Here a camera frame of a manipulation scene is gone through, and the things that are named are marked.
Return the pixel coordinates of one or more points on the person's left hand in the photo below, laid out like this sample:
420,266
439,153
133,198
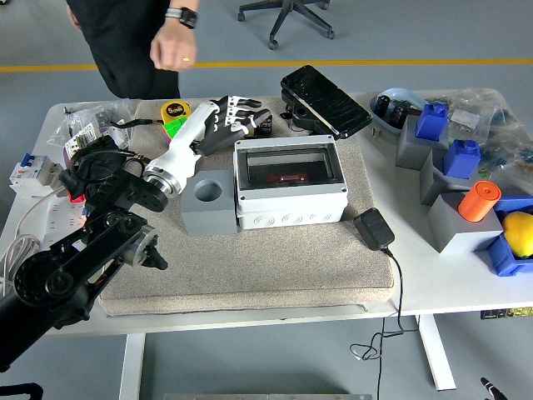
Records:
172,48

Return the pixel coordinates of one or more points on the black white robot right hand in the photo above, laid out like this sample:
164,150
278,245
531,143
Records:
492,389

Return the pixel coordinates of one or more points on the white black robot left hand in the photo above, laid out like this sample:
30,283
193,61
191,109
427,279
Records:
187,137

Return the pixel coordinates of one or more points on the person's right hand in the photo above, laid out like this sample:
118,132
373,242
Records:
74,17

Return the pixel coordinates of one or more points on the tinted transparent box lid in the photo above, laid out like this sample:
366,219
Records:
258,162

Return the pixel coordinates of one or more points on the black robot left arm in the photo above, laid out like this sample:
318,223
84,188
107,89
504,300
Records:
62,283

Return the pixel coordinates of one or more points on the person's left forearm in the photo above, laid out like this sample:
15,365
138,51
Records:
185,4

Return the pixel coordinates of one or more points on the white plastic junction box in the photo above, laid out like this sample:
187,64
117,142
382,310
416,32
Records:
291,208

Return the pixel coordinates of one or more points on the multicolour puzzle cube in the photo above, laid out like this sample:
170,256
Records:
172,127

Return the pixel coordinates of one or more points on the yellow tape measure 5m print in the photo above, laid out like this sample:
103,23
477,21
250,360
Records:
174,110

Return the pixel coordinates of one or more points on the black wrist watch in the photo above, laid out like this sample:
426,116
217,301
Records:
183,16

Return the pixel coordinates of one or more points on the person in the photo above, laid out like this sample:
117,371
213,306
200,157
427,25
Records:
121,46

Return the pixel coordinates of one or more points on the white table leg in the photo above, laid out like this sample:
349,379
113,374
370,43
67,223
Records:
132,366
437,354

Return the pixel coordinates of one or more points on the black table control panel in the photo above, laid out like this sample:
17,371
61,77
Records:
506,313

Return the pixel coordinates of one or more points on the small black cylinder part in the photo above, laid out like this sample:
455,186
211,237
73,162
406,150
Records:
266,125

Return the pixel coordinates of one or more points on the grey block holder with hole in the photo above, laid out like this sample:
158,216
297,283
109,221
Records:
208,216

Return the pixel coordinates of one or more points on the black cloth bundle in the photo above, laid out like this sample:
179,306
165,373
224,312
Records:
96,150

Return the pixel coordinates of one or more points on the clear plastic bag with hardware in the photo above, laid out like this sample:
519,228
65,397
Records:
83,121

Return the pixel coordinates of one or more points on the black office chair base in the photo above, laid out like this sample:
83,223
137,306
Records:
287,12

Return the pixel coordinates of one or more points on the blue plastic bin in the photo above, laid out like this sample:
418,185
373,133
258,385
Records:
504,260

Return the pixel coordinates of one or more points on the grey-brown fabric mat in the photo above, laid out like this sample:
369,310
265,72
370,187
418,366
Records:
250,266

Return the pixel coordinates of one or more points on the glossy black flat case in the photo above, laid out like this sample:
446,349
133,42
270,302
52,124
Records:
329,102

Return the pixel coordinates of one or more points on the white power strip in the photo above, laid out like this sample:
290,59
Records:
62,218

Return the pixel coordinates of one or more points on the yellow lemon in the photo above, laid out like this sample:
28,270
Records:
520,233

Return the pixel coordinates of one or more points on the white blue circuit breaker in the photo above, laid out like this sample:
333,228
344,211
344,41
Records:
31,171

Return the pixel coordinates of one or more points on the small metal connector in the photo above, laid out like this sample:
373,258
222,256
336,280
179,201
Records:
376,132

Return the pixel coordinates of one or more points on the black rectangular component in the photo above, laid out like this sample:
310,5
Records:
384,106
399,113

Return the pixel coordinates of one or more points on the black power adapter plug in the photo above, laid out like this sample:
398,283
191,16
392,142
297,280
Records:
374,229

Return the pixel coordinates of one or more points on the light blue bowl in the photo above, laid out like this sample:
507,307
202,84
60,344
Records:
401,96

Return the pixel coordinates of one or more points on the blue plastic block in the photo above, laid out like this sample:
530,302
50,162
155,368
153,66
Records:
432,123
461,160

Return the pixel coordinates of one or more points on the clear plastic bags with parts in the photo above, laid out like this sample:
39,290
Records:
499,121

